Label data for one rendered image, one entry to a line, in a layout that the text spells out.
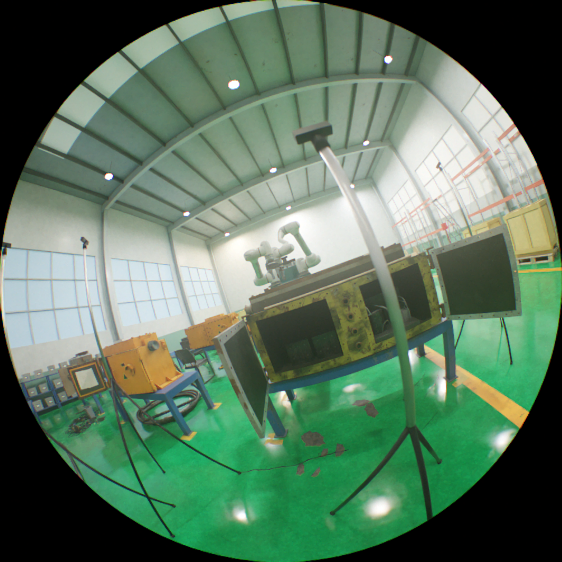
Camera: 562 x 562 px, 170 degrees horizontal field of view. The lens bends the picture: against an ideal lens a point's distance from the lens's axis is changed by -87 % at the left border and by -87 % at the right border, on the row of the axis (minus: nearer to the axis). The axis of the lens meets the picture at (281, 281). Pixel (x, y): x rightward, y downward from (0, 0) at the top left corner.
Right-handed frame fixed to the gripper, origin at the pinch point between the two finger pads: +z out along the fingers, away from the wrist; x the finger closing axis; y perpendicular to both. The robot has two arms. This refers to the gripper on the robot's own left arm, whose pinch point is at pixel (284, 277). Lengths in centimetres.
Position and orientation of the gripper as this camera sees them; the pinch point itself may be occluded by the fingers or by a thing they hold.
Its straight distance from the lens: 218.1
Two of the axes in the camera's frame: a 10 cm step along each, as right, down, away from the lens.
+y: 9.2, -3.4, -2.2
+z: 3.3, 9.4, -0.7
